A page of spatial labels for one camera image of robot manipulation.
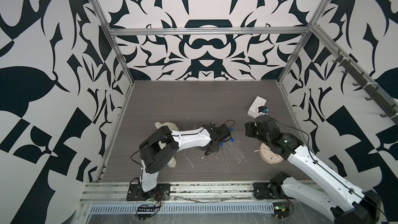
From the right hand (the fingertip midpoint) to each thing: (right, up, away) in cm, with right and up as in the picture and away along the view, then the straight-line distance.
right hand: (245, 122), depth 79 cm
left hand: (-16, -14, +9) cm, 23 cm away
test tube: (-10, -23, +2) cm, 25 cm away
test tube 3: (-4, -12, +11) cm, 17 cm away
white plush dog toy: (-36, -19, -3) cm, 41 cm away
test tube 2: (-4, -18, +7) cm, 20 cm away
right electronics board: (+14, -38, -8) cm, 41 cm away
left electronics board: (-48, -40, -6) cm, 63 cm away
